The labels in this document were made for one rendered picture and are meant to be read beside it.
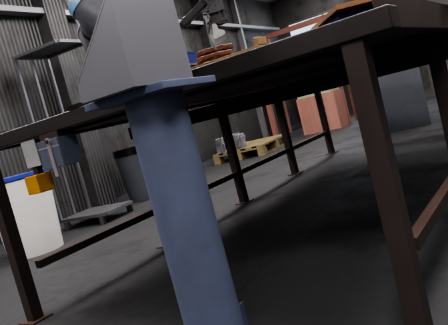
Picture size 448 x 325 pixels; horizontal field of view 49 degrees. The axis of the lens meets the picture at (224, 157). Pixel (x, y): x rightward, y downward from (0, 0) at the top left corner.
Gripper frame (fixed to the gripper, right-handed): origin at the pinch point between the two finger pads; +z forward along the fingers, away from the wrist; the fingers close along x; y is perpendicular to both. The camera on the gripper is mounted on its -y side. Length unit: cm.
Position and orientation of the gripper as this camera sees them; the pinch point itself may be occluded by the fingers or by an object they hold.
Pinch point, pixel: (214, 49)
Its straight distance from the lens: 185.3
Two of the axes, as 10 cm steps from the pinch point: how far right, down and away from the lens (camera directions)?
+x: 0.5, -1.0, 9.9
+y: 9.7, -2.4, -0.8
